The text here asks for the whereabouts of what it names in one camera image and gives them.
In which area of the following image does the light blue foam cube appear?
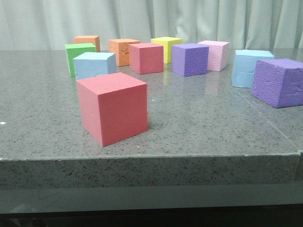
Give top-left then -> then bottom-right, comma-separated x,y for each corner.
231,50 -> 274,88
73,52 -> 117,80

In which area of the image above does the large red foam cube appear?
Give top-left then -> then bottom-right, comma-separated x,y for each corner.
77,72 -> 148,146

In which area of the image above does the pink-red foam cube middle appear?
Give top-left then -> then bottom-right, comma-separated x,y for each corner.
129,43 -> 164,75

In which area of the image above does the purple foam cube middle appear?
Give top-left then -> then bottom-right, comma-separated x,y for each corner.
170,43 -> 209,77

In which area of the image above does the orange foam cube dented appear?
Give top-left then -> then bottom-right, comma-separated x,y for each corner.
108,38 -> 140,67

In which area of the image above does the yellow foam cube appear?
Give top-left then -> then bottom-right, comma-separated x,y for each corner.
151,36 -> 183,64

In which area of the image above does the light pink foam cube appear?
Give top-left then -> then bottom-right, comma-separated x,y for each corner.
198,40 -> 230,72

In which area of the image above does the orange foam cube back left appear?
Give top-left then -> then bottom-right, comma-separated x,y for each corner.
73,35 -> 100,52

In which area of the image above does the green foam cube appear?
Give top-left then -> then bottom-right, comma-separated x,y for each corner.
64,43 -> 96,77

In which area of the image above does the large purple foam cube right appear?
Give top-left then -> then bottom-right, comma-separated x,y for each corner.
251,59 -> 303,108

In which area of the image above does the white curtain backdrop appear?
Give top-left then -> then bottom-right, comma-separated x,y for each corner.
0,0 -> 303,51

